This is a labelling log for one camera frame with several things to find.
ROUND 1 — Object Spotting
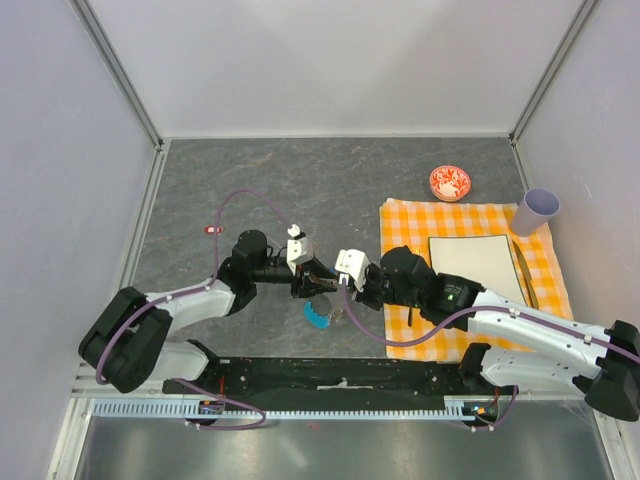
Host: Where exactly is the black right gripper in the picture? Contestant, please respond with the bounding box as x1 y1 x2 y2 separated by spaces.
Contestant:
345 262 422 311

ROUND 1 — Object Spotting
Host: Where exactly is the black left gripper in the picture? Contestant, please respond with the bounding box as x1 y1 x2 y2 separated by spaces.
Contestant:
251 255 337 299

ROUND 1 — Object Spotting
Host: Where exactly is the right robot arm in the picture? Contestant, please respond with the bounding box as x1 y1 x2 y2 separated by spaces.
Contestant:
336 246 639 422

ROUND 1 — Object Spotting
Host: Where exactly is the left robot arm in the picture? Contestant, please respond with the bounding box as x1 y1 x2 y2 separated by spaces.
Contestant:
78 230 338 393

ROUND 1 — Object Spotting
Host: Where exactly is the red key tag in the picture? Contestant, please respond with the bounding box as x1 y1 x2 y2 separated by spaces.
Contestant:
204 225 224 235

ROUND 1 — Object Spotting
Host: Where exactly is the white square plate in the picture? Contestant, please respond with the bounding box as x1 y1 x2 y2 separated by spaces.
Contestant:
428 234 526 304

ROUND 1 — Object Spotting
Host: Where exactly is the red patterned bowl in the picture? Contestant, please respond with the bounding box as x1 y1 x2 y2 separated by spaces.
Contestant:
429 165 472 202

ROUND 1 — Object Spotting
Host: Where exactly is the gold knife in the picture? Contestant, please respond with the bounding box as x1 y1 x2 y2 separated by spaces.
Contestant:
512 241 539 309

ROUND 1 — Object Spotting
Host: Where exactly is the lilac plastic cup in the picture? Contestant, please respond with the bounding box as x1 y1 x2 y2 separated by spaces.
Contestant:
510 188 560 237

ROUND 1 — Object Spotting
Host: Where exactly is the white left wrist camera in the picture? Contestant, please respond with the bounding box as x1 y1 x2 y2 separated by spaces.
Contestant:
286 224 314 273

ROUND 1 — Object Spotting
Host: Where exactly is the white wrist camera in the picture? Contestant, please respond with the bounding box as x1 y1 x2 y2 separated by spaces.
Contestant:
286 224 314 273
335 249 371 292

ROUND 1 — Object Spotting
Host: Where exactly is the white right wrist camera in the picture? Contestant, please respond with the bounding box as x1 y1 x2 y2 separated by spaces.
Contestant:
335 249 371 292

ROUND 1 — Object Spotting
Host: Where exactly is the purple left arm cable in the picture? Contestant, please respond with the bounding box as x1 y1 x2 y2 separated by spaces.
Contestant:
94 188 301 432

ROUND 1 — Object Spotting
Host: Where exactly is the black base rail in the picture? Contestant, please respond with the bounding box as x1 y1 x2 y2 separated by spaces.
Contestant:
194 357 513 412

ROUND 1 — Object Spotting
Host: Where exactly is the light blue cable duct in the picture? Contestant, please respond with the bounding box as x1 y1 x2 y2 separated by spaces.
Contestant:
91 399 475 421

